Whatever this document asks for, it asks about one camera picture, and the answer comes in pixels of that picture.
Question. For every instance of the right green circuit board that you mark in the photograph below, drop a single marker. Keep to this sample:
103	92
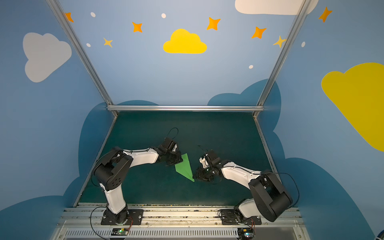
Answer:
245	234

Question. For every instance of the left green circuit board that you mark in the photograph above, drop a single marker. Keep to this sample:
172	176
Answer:
120	231

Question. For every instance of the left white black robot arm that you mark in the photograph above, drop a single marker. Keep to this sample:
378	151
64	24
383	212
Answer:
112	169

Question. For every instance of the green square paper sheet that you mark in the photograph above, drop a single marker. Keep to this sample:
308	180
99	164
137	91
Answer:
184	168

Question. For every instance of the aluminium right floor rail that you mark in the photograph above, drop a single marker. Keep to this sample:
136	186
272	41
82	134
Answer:
269	154

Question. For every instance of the aluminium left floor rail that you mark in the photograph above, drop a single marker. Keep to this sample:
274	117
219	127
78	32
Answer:
94	135

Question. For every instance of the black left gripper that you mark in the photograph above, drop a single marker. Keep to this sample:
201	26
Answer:
173	157

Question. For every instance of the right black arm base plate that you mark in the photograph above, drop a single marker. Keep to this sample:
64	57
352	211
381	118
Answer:
233	217

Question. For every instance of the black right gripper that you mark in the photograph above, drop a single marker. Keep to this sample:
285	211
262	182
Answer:
202	173

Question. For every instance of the aluminium frame post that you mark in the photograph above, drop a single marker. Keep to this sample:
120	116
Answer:
293	32
60	15

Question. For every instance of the green circuit board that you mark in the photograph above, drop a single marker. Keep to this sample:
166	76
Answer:
245	234
120	231

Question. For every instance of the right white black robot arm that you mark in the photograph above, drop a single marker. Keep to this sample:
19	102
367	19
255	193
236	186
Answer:
269	197

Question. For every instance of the aluminium right frame post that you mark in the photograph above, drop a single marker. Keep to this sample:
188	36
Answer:
293	32

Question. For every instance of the aluminium back frame rail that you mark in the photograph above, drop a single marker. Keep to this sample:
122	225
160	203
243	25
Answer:
131	108

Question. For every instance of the aluminium floor rail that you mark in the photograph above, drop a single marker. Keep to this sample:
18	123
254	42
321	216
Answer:
94	135
269	154

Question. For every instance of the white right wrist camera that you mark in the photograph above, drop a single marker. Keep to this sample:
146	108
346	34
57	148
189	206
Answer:
204	162

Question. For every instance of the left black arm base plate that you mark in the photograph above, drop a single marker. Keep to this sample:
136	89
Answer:
124	217

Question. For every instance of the aluminium left frame post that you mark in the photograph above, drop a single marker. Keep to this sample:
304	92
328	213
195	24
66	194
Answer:
60	15

